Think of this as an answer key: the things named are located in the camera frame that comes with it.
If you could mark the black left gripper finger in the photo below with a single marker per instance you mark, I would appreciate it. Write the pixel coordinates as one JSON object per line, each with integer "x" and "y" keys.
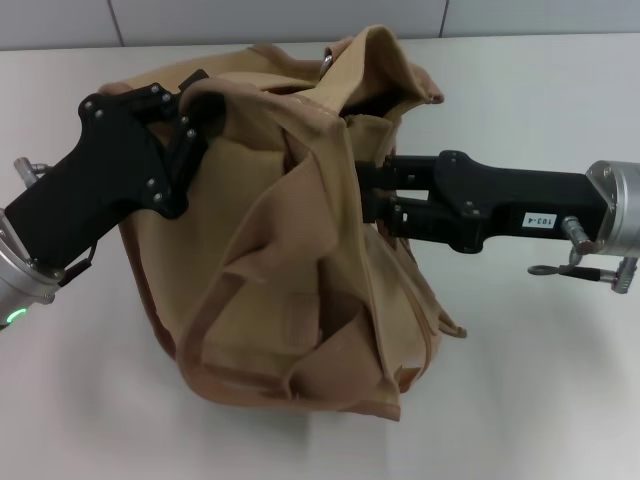
{"x": 155, "y": 100}
{"x": 185, "y": 160}

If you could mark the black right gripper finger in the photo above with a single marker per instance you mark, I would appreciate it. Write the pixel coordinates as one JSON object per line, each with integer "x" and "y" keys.
{"x": 420, "y": 220}
{"x": 410, "y": 172}

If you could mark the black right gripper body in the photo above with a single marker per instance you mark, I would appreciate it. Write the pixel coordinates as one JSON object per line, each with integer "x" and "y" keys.
{"x": 525, "y": 200}

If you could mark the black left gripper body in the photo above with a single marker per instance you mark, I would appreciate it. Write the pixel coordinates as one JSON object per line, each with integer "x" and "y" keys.
{"x": 100, "y": 170}

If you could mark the khaki canvas food bag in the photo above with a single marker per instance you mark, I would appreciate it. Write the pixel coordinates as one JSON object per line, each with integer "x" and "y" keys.
{"x": 300, "y": 250}

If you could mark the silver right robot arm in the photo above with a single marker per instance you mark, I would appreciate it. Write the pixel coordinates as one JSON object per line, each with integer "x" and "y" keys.
{"x": 625, "y": 210}

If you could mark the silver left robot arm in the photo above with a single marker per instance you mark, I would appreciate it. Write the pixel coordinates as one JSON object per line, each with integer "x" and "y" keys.
{"x": 15, "y": 290}

